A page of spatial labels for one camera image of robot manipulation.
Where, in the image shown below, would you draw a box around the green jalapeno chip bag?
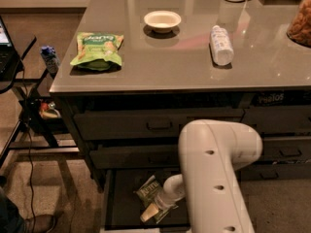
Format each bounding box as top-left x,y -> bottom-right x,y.
136,176 -> 178,223

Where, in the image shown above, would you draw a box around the black laptop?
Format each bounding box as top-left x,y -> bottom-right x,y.
0,17 -> 19,79

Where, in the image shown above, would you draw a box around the top right drawer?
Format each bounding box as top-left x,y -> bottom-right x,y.
242,106 -> 311,135

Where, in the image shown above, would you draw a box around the blue jeans leg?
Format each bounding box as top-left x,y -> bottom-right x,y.
0,187 -> 25,233

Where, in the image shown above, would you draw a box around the middle left drawer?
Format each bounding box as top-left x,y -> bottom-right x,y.
89,145 -> 179,169

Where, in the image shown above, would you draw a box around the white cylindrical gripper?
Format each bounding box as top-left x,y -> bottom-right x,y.
140,174 -> 186,222

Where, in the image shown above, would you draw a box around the colourful items under desk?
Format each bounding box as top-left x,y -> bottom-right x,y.
39,102 -> 61,119

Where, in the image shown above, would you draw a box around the brown leather shoe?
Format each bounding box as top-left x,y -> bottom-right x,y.
24,215 -> 56,233

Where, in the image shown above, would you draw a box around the black side desk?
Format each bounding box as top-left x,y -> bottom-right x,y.
0,34 -> 78,166

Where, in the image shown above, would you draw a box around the blue cap water bottle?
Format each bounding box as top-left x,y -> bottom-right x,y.
40,46 -> 60,75

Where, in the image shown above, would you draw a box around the white plastic bottle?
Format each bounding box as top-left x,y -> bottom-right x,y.
210,25 -> 234,66

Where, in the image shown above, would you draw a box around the dark cabinet counter unit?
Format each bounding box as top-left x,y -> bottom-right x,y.
51,0 -> 311,185

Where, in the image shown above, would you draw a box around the bottom right drawer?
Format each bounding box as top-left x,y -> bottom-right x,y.
239,163 -> 311,181

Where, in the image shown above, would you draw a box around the white paper bowl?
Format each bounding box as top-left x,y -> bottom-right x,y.
144,11 -> 182,33

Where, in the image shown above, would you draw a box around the light green snack bag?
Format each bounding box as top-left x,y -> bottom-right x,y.
70,32 -> 123,71

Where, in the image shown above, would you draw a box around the middle right drawer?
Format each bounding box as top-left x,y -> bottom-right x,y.
259,138 -> 311,164

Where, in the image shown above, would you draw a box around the top left drawer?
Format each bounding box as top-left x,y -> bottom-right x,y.
74,108 -> 243,141

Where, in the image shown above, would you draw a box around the black power cable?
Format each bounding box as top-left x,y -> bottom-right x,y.
19,60 -> 42,233

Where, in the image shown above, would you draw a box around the open bottom drawer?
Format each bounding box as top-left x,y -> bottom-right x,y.
99,168 -> 190,233

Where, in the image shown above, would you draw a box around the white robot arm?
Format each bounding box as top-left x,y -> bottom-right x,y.
140,119 -> 262,233

